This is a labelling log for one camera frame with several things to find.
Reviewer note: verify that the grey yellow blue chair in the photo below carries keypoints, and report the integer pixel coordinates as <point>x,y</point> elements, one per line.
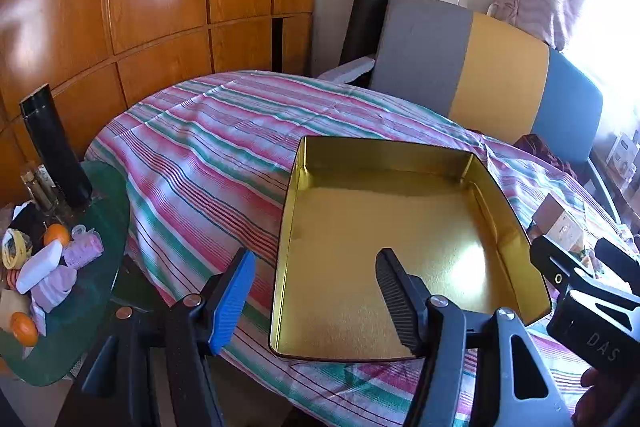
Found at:
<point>500,67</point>

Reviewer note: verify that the person's right hand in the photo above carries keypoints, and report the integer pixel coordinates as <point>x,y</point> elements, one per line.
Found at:
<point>587,397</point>

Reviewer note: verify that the black cylinder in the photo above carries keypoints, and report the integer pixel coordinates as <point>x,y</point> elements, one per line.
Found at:
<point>55,147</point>

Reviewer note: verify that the yellow white cloth roll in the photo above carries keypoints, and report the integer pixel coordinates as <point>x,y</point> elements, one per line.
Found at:
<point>15,249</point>

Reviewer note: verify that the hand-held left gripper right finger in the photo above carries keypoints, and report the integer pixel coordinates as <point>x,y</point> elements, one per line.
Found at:
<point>395,302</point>

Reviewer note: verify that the black rolled mat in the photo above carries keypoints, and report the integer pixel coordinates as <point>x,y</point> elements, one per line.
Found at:
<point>367,17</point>

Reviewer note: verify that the orange fruit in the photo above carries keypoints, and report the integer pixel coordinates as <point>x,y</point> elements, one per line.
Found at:
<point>24,328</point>
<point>56,234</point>

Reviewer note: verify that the wooden desk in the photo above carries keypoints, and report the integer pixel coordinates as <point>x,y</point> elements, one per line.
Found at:
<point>612,192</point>

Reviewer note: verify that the gold metal tin tray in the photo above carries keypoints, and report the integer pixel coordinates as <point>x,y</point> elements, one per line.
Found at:
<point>375,227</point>

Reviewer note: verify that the glass jar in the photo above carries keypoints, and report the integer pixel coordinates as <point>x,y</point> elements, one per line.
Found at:
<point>37,187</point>

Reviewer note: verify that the white printed carton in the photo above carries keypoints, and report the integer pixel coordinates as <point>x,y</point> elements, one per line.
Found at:
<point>622,154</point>

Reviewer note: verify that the green glass side table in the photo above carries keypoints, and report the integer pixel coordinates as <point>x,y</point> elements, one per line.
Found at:
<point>107,217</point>

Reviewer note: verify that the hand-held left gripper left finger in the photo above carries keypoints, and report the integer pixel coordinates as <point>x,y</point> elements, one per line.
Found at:
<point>232,302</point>

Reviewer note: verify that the beige snack box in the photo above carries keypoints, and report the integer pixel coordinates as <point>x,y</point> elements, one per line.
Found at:
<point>557,219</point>

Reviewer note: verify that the purple rolled sock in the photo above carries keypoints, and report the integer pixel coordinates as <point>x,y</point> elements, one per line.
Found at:
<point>54,289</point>
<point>84,248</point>

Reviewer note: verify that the dark red cloth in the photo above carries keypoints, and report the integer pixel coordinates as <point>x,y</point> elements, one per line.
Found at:
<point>542,152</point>

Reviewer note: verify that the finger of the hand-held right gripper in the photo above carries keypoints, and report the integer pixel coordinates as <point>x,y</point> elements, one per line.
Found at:
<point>620,262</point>
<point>555,264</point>

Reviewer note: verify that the striped tablecloth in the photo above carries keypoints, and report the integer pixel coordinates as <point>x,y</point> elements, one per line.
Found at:
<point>200,157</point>

